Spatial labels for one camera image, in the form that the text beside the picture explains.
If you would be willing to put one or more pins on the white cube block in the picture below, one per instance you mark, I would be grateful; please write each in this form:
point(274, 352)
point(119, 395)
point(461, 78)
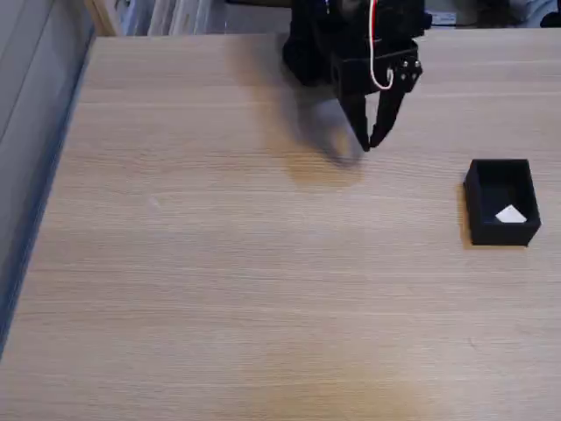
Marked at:
point(510, 216)

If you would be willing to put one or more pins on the black open box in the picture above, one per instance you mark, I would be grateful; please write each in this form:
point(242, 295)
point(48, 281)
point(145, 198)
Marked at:
point(499, 188)

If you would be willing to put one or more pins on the white folded panels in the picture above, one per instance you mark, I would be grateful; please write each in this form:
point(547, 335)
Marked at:
point(184, 16)

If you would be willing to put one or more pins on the pale wooden frame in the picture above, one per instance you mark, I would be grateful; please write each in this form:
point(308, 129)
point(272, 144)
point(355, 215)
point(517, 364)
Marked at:
point(101, 17)

